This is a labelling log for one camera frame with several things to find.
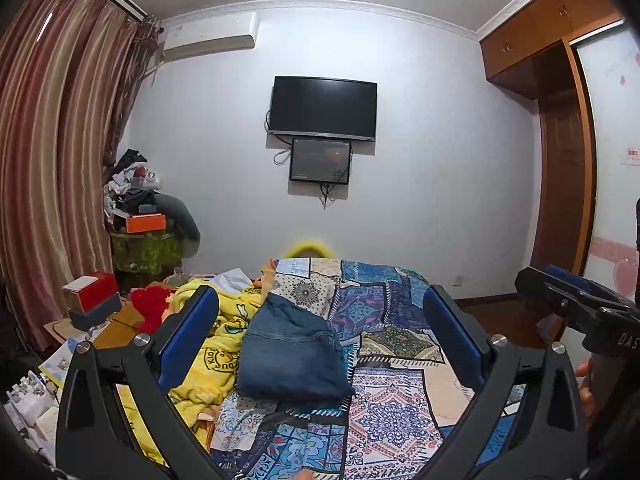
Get red box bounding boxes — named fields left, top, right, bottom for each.
left=62, top=271, right=120, bottom=312

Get red plush toy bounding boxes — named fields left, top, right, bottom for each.
left=131, top=284, right=177, bottom=333

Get wooden wardrobe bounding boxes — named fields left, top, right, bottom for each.
left=477, top=0, right=640, bottom=306

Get blue denim jacket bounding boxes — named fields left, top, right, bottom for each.
left=235, top=292, right=356, bottom=403

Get dark grey pillow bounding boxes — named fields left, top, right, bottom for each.
left=154, top=192, right=201, bottom=256

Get black cable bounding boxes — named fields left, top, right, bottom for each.
left=319, top=142, right=354, bottom=209

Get white cloth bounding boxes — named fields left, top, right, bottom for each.
left=209, top=268, right=254, bottom=294

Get orange box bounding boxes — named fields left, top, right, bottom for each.
left=125, top=212, right=167, bottom=234

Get striped brown curtain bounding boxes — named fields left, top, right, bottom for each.
left=0, top=0, right=163, bottom=356

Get grey box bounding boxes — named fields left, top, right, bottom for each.
left=67, top=292, right=124, bottom=333

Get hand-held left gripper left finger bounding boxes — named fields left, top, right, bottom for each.
left=55, top=284, right=223, bottom=480

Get wooden nightstand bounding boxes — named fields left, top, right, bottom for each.
left=42, top=302, right=153, bottom=351

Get open booklet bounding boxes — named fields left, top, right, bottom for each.
left=37, top=337, right=85, bottom=392

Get yellow cartoon blanket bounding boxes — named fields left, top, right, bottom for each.
left=117, top=240, right=336, bottom=466

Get green patterned cloth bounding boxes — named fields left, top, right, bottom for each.
left=111, top=230, right=183, bottom=277

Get small grey wall monitor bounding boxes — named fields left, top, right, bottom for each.
left=289, top=137, right=352, bottom=184

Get white air conditioner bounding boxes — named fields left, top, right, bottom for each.
left=160, top=11, right=261, bottom=63

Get person's right hand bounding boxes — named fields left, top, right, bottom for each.
left=574, top=357, right=597, bottom=420

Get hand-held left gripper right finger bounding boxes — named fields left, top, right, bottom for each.
left=422, top=284, right=588, bottom=480

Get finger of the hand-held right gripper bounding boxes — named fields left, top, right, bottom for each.
left=515, top=266, right=601, bottom=333
left=544, top=264, right=632, bottom=307

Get pile of clothes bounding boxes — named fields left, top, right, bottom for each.
left=102, top=148, right=166, bottom=217

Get black wall television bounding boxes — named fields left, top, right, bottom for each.
left=267, top=76, right=378, bottom=142

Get blue patchwork blanket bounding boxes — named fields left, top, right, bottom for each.
left=192, top=256, right=531, bottom=480

